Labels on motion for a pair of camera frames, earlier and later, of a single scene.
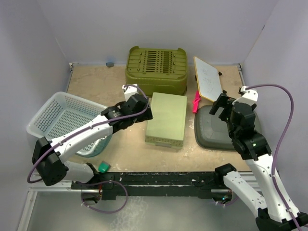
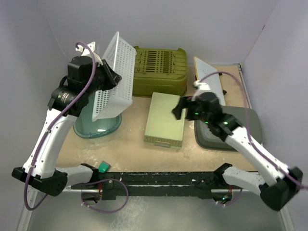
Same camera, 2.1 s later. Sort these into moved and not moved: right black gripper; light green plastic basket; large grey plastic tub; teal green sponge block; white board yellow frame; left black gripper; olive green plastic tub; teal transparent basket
Moved: teal transparent basket; left black gripper; right black gripper
Not moved: teal green sponge block; white board yellow frame; large grey plastic tub; light green plastic basket; olive green plastic tub
